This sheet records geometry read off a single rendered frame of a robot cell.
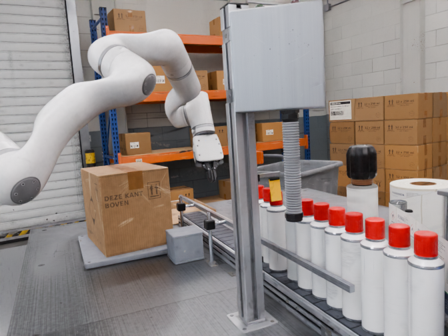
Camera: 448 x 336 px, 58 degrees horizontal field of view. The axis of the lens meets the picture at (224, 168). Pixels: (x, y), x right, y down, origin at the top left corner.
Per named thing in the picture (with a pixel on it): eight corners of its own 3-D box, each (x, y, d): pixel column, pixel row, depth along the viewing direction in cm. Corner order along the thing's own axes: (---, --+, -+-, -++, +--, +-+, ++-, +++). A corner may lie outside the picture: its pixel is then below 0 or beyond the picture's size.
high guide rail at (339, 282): (355, 292, 73) (355, 285, 73) (349, 293, 73) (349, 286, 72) (181, 197, 172) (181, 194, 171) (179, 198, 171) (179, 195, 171)
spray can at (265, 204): (286, 263, 108) (283, 187, 105) (270, 267, 106) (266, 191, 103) (274, 257, 113) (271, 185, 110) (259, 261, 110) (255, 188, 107)
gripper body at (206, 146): (193, 131, 142) (199, 161, 139) (220, 129, 146) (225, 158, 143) (187, 137, 148) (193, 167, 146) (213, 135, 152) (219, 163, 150)
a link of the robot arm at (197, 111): (187, 127, 144) (211, 121, 143) (180, 93, 147) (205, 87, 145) (192, 133, 152) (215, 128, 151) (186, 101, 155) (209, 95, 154)
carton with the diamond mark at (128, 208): (175, 243, 142) (168, 167, 138) (106, 258, 130) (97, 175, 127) (147, 225, 168) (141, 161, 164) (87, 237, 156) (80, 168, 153)
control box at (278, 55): (326, 107, 73) (323, -1, 71) (235, 113, 77) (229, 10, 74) (324, 108, 83) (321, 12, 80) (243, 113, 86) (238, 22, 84)
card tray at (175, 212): (216, 217, 181) (216, 209, 180) (160, 227, 171) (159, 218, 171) (195, 206, 208) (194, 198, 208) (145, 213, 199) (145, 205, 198)
